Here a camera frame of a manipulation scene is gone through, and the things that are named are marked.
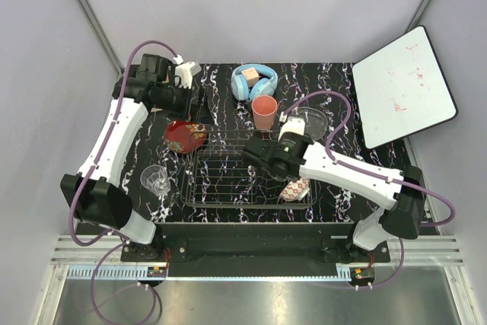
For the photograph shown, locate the light blue headphones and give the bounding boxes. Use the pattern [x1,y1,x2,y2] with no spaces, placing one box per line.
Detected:
[231,64,279,102]

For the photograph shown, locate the red floral lacquer bowl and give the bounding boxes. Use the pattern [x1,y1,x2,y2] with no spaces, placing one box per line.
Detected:
[164,120,207,154]

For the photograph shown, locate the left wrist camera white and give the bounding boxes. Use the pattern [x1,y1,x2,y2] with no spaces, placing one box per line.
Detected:
[174,62,201,89]

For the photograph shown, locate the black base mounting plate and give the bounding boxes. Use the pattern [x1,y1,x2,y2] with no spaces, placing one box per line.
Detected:
[121,223,390,280]

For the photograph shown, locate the purple cable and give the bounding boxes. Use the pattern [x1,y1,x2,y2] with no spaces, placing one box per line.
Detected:
[68,40,182,320]
[279,91,457,290]

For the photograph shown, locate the blue patterned bowl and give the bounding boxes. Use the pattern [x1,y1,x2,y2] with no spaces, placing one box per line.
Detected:
[279,178,310,202]

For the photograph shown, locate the pink plastic cup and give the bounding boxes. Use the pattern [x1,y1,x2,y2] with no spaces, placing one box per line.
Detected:
[251,95,278,130]

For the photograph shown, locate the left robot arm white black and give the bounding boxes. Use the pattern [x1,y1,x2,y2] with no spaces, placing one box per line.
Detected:
[60,54,201,261]

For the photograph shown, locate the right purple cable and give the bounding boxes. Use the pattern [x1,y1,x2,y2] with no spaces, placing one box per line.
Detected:
[279,91,457,290]

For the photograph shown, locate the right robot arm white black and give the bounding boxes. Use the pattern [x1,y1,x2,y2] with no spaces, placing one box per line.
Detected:
[243,132,425,262]

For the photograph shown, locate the wire dish rack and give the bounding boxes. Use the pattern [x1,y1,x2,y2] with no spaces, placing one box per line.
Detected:
[180,129,317,210]

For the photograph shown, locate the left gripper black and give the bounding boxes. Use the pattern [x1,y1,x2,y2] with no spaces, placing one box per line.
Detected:
[154,81,215,126]

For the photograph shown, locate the white board black frame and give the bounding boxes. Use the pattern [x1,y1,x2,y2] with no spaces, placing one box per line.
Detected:
[352,25,458,149]

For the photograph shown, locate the clear glass plate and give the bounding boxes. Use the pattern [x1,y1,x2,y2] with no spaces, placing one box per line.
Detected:
[291,107,328,141]

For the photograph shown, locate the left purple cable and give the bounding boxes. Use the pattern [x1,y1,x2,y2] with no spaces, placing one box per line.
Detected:
[68,40,182,320]

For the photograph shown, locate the clear drinking glass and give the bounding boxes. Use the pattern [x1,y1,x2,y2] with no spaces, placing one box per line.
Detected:
[140,164,170,197]

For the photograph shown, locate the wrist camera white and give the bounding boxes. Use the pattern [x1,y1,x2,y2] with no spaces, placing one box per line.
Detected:
[174,62,201,89]
[278,116,306,148]

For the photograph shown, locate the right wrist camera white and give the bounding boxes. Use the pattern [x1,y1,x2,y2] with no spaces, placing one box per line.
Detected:
[278,116,306,148]

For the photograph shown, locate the small pink cube box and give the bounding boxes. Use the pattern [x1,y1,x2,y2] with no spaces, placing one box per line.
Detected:
[241,67,259,88]

